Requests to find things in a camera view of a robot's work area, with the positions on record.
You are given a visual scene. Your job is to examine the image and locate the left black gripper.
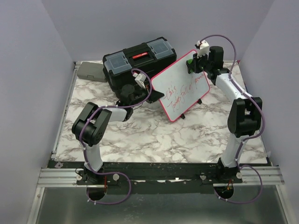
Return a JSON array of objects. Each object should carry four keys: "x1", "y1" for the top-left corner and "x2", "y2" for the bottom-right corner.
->
[{"x1": 130, "y1": 84, "x2": 165, "y2": 108}]

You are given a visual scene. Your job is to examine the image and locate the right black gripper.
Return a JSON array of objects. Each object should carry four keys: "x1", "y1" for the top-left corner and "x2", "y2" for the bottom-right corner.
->
[{"x1": 188, "y1": 52, "x2": 211, "y2": 75}]

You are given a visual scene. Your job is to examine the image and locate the green black whiteboard eraser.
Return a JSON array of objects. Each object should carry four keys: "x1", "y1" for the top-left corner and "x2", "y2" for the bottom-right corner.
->
[{"x1": 186, "y1": 59, "x2": 193, "y2": 67}]

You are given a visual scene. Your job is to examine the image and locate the pink framed whiteboard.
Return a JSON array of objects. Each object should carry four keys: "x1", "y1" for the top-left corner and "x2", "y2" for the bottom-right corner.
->
[{"x1": 151, "y1": 49, "x2": 210, "y2": 122}]

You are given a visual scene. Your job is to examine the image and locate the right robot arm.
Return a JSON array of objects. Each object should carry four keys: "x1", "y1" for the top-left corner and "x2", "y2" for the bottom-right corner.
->
[{"x1": 186, "y1": 43, "x2": 262, "y2": 183}]

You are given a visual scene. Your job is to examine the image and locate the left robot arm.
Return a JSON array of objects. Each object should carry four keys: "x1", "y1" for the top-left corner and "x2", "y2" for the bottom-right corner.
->
[{"x1": 71, "y1": 84, "x2": 165, "y2": 184}]

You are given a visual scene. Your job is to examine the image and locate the black plastic toolbox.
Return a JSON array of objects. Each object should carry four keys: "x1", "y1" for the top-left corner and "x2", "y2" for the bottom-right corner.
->
[{"x1": 102, "y1": 37, "x2": 177, "y2": 98}]

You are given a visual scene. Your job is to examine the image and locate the grey plastic case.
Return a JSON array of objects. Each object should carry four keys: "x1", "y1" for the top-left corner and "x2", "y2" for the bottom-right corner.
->
[{"x1": 77, "y1": 62, "x2": 107, "y2": 83}]

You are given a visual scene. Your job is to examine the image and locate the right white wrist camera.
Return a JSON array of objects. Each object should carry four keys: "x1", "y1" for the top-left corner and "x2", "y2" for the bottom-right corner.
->
[{"x1": 195, "y1": 40, "x2": 210, "y2": 58}]

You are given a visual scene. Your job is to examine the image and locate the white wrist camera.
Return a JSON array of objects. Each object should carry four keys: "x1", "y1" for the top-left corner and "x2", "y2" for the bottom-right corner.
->
[
  {"x1": 132, "y1": 72, "x2": 146, "y2": 89},
  {"x1": 195, "y1": 40, "x2": 210, "y2": 58}
]

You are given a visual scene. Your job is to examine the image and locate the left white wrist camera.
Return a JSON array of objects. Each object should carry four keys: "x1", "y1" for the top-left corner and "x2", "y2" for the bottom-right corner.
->
[{"x1": 132, "y1": 72, "x2": 146, "y2": 89}]

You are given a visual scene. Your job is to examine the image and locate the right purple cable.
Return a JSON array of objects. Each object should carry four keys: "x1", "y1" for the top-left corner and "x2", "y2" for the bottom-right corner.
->
[{"x1": 196, "y1": 35, "x2": 267, "y2": 204}]

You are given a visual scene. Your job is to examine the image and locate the purple cable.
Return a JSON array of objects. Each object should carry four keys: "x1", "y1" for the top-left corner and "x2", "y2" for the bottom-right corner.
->
[
  {"x1": 78, "y1": 69, "x2": 153, "y2": 206},
  {"x1": 196, "y1": 35, "x2": 267, "y2": 204}
]

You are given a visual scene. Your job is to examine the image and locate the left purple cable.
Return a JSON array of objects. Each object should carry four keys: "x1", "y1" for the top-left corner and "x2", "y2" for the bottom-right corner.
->
[{"x1": 78, "y1": 69, "x2": 153, "y2": 206}]

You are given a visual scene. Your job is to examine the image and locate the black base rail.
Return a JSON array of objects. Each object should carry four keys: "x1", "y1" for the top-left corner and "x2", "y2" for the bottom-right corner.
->
[{"x1": 48, "y1": 161, "x2": 254, "y2": 196}]

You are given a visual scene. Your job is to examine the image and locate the aluminium frame rail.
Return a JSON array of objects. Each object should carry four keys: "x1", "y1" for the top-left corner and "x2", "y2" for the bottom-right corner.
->
[{"x1": 27, "y1": 62, "x2": 81, "y2": 224}]

